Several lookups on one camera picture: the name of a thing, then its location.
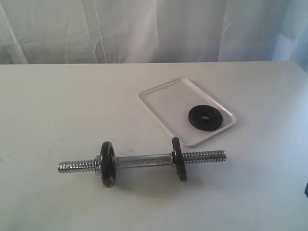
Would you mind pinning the chrome threaded dumbbell bar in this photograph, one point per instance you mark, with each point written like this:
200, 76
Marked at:
145, 161

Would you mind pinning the black weight plate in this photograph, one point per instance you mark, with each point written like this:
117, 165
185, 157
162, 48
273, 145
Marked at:
178, 159
205, 118
108, 170

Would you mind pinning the white rectangular tray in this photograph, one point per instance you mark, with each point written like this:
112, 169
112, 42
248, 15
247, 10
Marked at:
170, 103

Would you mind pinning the chrome collar nut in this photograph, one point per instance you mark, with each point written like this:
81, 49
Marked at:
98, 169

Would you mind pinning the white curtain backdrop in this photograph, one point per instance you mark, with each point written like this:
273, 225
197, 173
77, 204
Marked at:
152, 31

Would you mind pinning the dark object at table edge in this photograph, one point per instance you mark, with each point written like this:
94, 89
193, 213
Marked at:
306, 190

